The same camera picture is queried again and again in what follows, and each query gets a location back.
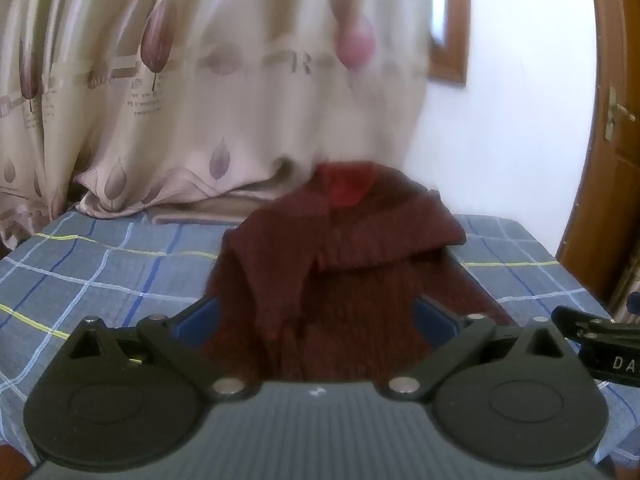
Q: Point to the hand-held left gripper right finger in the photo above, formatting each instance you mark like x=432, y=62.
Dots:
x=436, y=318

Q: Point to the beige leaf print curtain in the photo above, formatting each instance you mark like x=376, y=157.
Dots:
x=200, y=85

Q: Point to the brown wooden door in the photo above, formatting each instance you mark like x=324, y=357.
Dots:
x=612, y=200

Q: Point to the wooden window frame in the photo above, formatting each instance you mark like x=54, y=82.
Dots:
x=454, y=35

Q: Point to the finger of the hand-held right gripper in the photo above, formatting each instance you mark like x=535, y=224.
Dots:
x=580, y=321

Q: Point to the maroon knitted sweater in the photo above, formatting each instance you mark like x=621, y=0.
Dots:
x=360, y=260

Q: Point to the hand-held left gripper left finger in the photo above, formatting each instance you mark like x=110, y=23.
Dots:
x=199, y=321

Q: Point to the blue plaid bed sheet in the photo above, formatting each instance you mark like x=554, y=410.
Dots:
x=95, y=280

